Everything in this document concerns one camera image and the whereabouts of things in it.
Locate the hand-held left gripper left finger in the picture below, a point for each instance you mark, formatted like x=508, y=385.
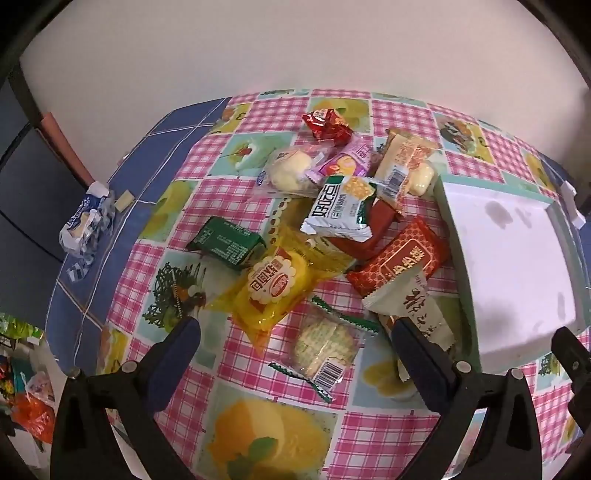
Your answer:
x=184, y=344

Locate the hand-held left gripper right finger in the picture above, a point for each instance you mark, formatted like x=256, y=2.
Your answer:
x=411, y=346

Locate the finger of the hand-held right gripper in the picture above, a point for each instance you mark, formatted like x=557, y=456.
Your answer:
x=572, y=355

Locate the green snack packet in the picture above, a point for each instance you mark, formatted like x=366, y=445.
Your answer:
x=226, y=242

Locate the white shallow box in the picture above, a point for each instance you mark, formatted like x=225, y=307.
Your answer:
x=508, y=258

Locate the red twisted snack packet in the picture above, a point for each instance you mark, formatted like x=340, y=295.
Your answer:
x=325, y=123

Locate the beige calligraphy snack packet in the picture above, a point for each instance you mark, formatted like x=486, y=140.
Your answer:
x=411, y=295

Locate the clear round cracker packet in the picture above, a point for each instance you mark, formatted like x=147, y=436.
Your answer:
x=325, y=344

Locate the red orange patterned packet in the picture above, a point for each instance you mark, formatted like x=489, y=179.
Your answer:
x=406, y=254

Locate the yellow bread packet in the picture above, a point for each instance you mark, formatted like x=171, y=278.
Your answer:
x=272, y=281

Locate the dark red snack packet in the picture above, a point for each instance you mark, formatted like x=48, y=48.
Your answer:
x=381, y=221

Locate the white power adapter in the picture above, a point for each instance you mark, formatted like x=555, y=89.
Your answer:
x=575, y=205

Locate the pink checked dessert tablecloth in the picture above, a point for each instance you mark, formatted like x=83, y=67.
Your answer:
x=217, y=194

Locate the small beige cake piece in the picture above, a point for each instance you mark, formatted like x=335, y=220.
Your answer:
x=124, y=201

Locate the blue white bread bag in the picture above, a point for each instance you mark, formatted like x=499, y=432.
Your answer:
x=85, y=221

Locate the white green cracker packet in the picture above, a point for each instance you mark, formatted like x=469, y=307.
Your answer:
x=339, y=205

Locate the pile of colourful plastic bags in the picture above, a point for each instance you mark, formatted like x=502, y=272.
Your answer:
x=27, y=392

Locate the beige cake packet with barcode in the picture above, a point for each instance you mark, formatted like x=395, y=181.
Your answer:
x=401, y=159

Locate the brown snack piece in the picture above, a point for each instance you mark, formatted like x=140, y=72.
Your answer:
x=377, y=158

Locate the pink purple snack packet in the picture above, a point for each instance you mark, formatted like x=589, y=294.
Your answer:
x=346, y=161

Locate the clear bun packet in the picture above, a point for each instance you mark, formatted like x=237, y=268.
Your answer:
x=288, y=173

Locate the dark cabinet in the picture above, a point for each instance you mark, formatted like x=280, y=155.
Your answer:
x=32, y=175

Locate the orange wooden board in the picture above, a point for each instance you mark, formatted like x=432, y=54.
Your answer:
x=64, y=143

